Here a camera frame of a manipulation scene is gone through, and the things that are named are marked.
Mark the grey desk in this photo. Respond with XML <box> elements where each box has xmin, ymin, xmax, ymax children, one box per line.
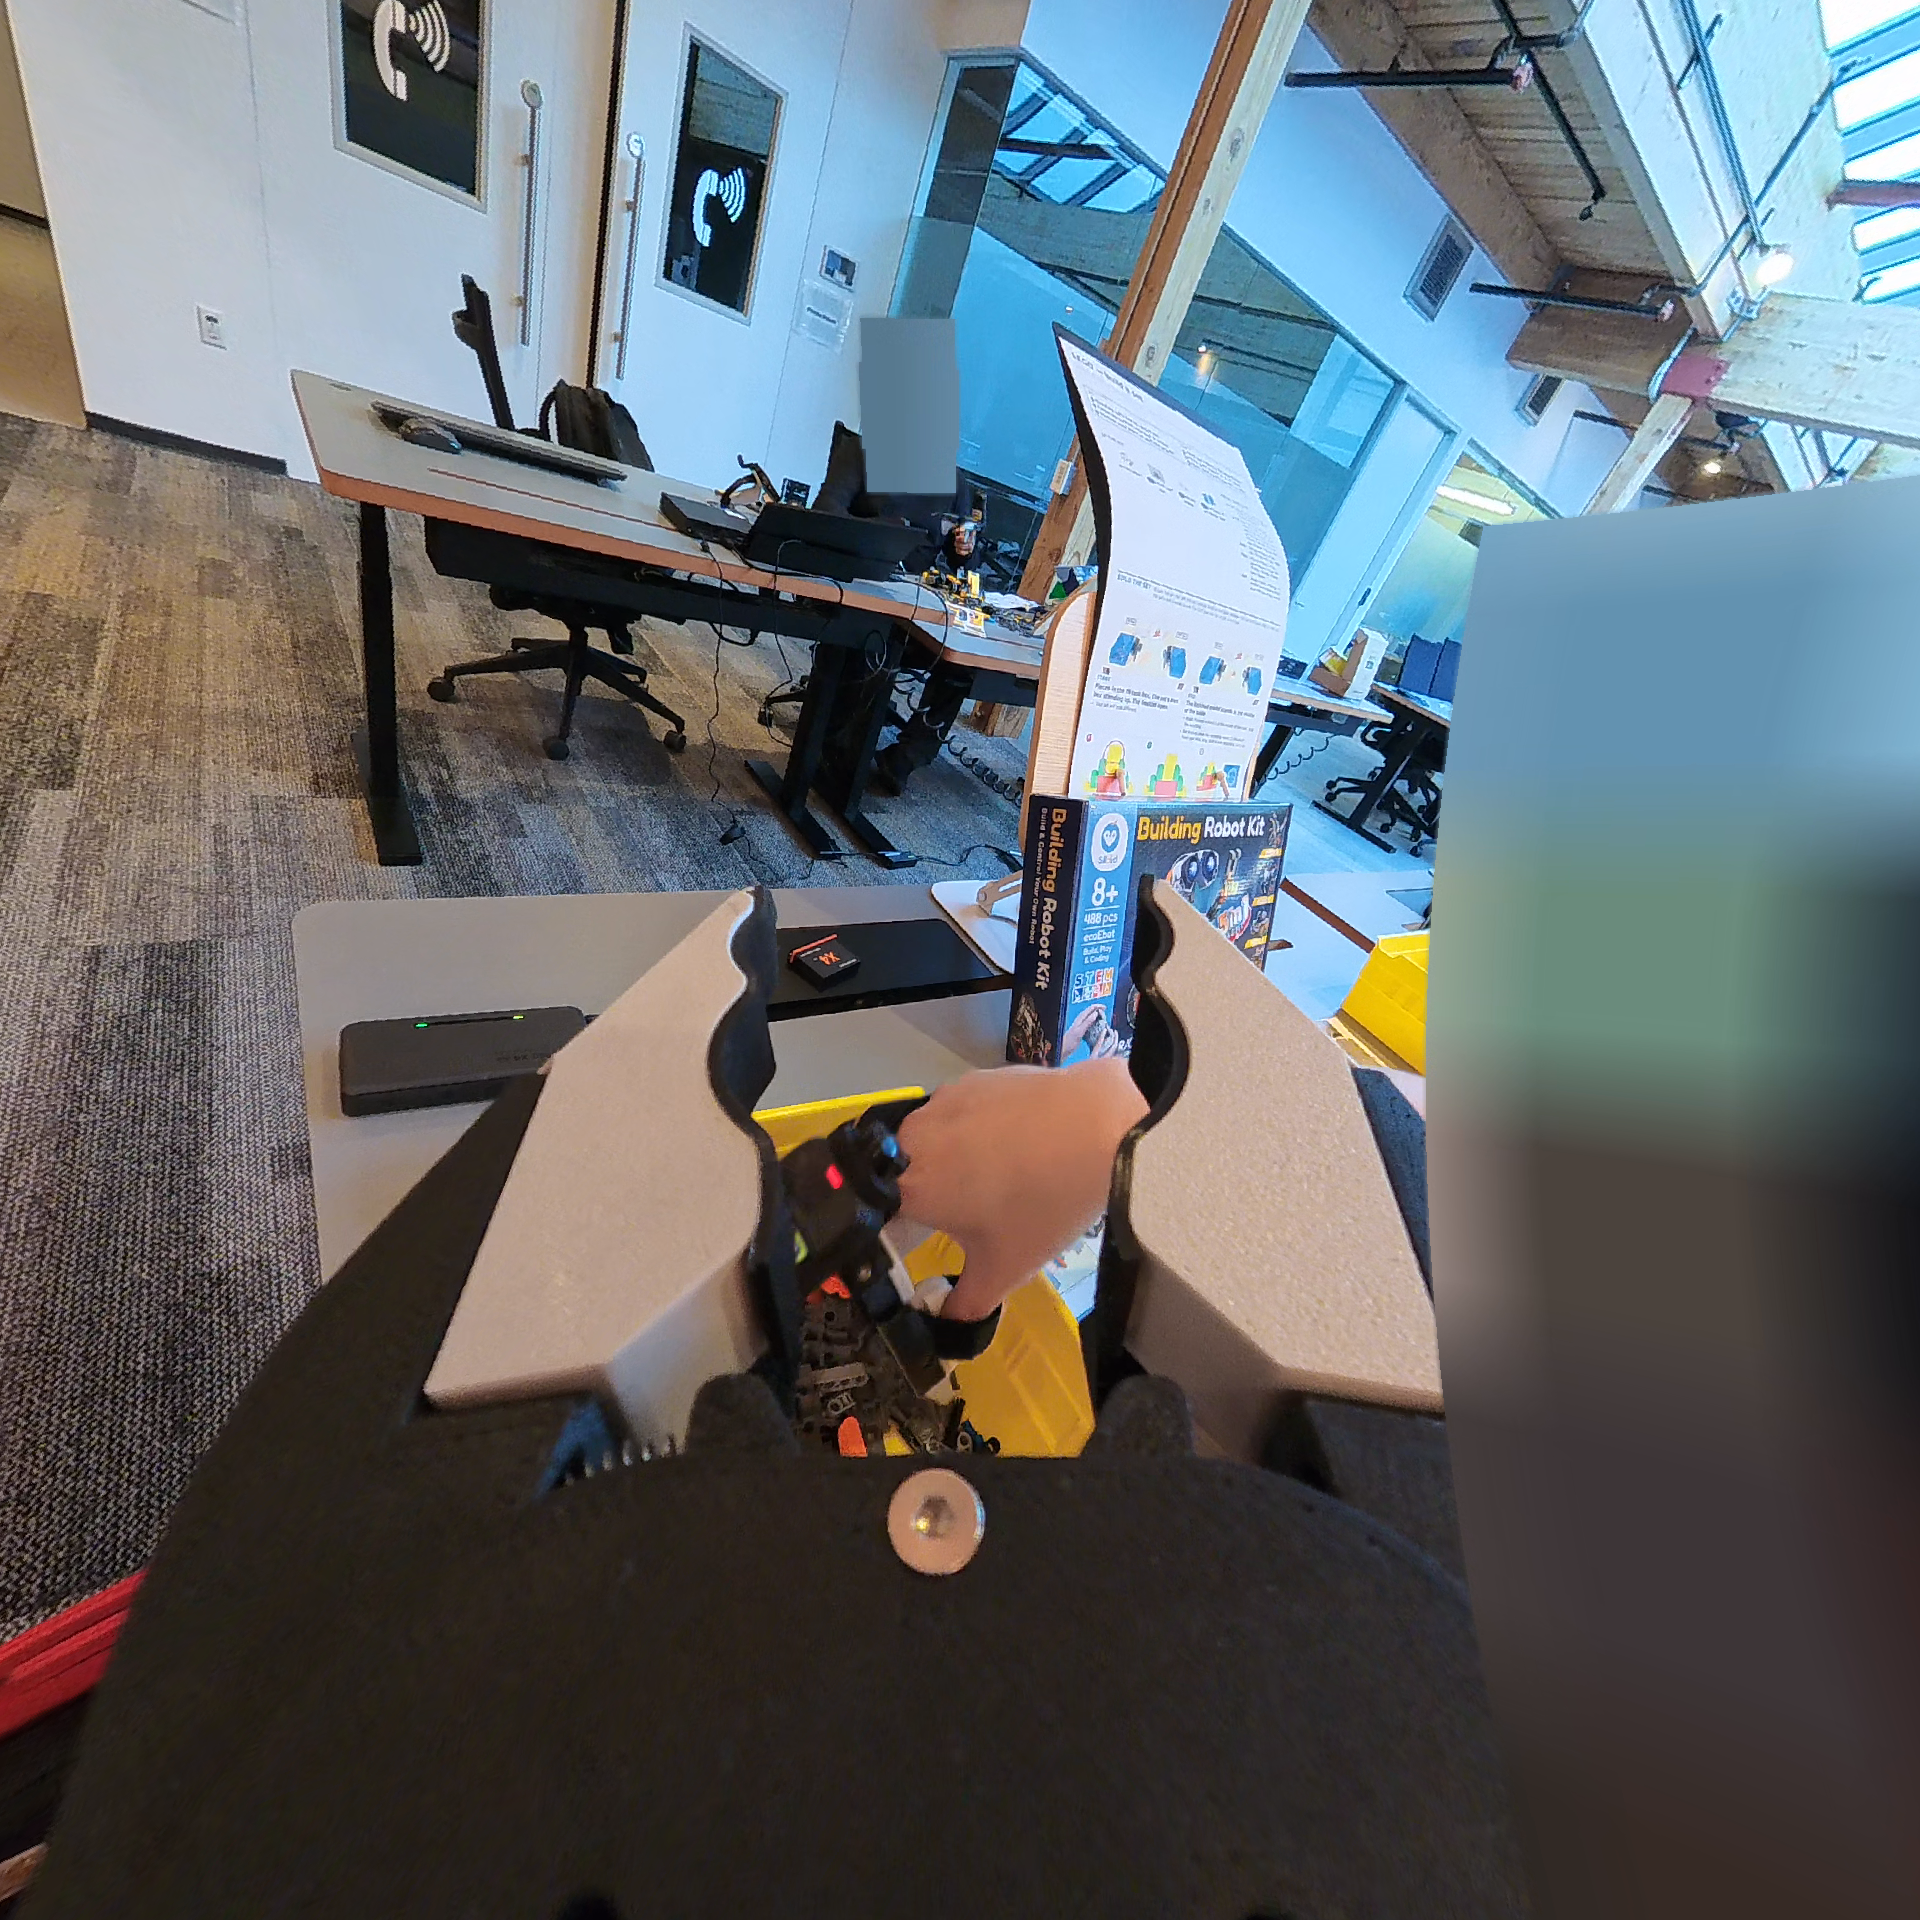
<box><xmin>293</xmin><ymin>873</ymin><xmax>1438</xmax><ymax>1277</ymax></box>

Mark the red storage crate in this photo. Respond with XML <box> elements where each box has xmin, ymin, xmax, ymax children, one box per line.
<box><xmin>0</xmin><ymin>1571</ymin><xmax>144</xmax><ymax>1742</ymax></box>

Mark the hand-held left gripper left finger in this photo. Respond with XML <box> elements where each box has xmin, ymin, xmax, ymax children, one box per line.
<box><xmin>425</xmin><ymin>889</ymin><xmax>797</xmax><ymax>1420</ymax></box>

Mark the black office chair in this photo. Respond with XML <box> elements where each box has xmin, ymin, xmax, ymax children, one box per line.
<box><xmin>419</xmin><ymin>277</ymin><xmax>692</xmax><ymax>756</ymax></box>

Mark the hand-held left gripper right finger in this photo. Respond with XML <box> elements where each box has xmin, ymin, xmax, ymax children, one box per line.
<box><xmin>1098</xmin><ymin>878</ymin><xmax>1444</xmax><ymax>1420</ymax></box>

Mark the yellow plastic bin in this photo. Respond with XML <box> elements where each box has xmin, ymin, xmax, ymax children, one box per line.
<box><xmin>750</xmin><ymin>933</ymin><xmax>1438</xmax><ymax>1459</ymax></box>

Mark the white standing board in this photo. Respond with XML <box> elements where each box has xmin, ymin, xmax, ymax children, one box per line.
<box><xmin>934</xmin><ymin>325</ymin><xmax>1299</xmax><ymax>970</ymax></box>

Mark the black rectangular power bank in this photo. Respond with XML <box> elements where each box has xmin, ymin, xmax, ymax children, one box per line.
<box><xmin>338</xmin><ymin>1008</ymin><xmax>594</xmax><ymax>1117</ymax></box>

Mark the door with phone sign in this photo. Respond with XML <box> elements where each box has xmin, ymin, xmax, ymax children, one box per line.
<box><xmin>653</xmin><ymin>31</ymin><xmax>788</xmax><ymax>318</ymax></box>
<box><xmin>338</xmin><ymin>0</ymin><xmax>490</xmax><ymax>203</ymax></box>

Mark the black desk pad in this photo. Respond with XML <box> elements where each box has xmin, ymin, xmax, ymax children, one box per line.
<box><xmin>756</xmin><ymin>916</ymin><xmax>1016</xmax><ymax>1022</ymax></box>

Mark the blue robot kit box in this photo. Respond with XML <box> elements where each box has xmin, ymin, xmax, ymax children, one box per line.
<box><xmin>1007</xmin><ymin>791</ymin><xmax>1299</xmax><ymax>1071</ymax></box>

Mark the person's right hand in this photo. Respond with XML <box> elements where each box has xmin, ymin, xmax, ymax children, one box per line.
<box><xmin>902</xmin><ymin>1060</ymin><xmax>1156</xmax><ymax>1326</ymax></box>

